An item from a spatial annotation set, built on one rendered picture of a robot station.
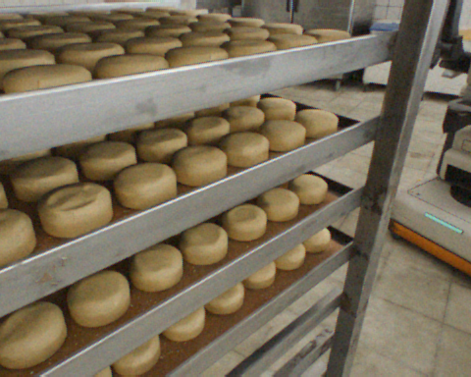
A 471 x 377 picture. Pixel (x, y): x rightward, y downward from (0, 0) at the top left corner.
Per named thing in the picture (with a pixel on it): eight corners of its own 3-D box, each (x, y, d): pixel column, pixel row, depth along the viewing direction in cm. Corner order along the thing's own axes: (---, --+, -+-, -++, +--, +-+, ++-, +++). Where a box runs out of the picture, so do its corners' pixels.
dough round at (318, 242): (336, 247, 56) (338, 236, 55) (307, 257, 54) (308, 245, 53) (314, 229, 60) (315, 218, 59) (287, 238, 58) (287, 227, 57)
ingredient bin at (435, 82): (413, 101, 445) (432, 28, 407) (422, 88, 493) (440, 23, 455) (467, 110, 421) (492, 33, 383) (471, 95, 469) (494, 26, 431)
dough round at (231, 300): (213, 280, 50) (212, 268, 49) (249, 292, 48) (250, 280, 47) (194, 307, 46) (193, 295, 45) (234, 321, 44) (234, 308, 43)
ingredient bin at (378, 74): (357, 92, 473) (369, 24, 435) (369, 80, 522) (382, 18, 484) (404, 99, 450) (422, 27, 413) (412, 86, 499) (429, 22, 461)
